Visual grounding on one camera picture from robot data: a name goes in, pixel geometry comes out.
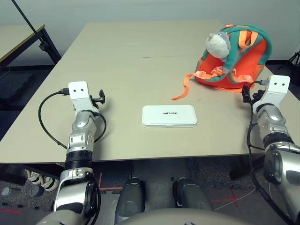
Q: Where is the grey robot left leg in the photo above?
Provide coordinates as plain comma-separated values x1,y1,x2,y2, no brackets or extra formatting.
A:
116,177,145,218

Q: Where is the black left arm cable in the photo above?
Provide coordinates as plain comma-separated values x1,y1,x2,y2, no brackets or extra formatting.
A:
38,88,107,150

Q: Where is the black foam mat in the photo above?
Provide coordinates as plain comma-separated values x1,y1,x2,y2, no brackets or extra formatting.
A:
0,73,36,104

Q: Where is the white plastic pencil case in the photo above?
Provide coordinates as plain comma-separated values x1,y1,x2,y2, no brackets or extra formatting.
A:
142,105,198,128

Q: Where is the black tripod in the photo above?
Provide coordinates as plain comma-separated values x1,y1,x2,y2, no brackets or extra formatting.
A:
278,50,300,71

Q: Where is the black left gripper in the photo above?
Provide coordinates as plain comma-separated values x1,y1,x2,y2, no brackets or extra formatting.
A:
90,89,106,105

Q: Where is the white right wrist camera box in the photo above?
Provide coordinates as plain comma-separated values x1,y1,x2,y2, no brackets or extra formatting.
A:
254,75,291,111

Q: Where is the orange and teal backpack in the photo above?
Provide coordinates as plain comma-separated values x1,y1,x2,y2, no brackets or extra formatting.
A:
171,24,273,101

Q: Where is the grey robot torso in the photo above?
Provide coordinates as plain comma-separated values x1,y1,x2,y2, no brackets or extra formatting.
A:
35,207,291,225

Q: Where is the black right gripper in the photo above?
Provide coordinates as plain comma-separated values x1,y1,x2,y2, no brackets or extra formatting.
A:
242,84,264,104

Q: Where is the grey robot leg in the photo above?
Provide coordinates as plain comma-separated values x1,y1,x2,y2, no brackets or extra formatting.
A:
172,177,213,210
116,177,145,218

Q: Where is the thin white floor wire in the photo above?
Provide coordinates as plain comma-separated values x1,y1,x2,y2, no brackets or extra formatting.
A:
214,187,256,211

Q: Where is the grey robot right leg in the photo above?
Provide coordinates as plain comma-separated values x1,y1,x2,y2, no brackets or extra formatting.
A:
172,177,213,210

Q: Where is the white coiled cable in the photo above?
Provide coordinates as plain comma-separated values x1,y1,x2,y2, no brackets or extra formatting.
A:
25,170,59,192

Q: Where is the grey white plush toy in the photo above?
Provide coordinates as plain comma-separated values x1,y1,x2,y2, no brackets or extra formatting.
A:
205,31,235,74

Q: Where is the black pole with clamp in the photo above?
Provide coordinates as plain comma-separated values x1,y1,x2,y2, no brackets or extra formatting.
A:
14,0,49,51

